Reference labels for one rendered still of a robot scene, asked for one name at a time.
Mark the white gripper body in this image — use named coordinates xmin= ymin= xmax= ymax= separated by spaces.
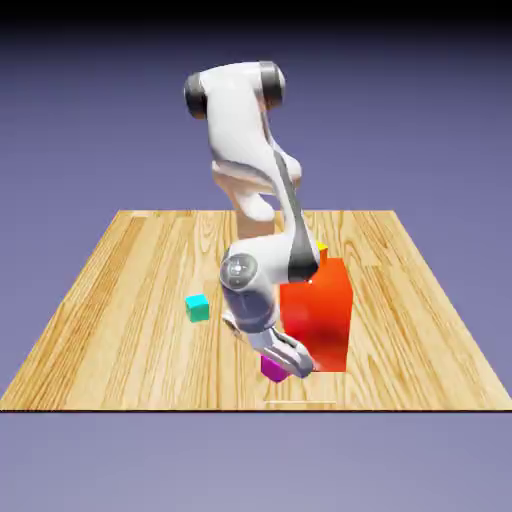
xmin=249 ymin=328 xmax=315 ymax=380

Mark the small magenta cube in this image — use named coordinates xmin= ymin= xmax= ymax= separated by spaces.
xmin=260 ymin=354 xmax=291 ymax=384

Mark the small cyan cube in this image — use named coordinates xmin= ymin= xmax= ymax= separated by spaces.
xmin=184 ymin=293 xmax=211 ymax=324

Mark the large orange box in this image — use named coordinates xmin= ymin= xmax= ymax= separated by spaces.
xmin=278 ymin=256 xmax=354 ymax=374

